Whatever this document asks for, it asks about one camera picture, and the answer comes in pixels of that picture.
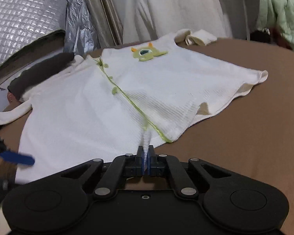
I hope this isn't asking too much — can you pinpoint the white baby garment green trim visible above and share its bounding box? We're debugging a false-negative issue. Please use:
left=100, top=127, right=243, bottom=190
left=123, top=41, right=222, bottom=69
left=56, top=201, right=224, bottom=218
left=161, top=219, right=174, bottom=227
left=0, top=29, right=268, bottom=182

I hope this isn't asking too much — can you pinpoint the dark clothes pile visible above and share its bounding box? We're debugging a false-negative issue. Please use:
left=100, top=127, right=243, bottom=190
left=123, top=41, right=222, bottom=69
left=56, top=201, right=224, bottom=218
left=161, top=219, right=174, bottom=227
left=250, top=28, right=292, bottom=50

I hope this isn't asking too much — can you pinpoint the small folded cream cloth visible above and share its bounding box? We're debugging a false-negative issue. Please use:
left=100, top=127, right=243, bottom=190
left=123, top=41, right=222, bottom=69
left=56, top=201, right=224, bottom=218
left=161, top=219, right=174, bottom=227
left=185, top=29, right=217, bottom=46

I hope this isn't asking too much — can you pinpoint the white hanging curtain cloth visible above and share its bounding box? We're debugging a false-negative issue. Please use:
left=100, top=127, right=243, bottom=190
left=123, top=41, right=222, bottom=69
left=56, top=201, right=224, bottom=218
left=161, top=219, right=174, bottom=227
left=112, top=0, right=233, bottom=44

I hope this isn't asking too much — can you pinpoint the light green quilted blanket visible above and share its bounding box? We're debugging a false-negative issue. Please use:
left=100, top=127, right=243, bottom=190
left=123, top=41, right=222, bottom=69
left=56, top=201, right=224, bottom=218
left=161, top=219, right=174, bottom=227
left=256, top=0, right=294, bottom=50

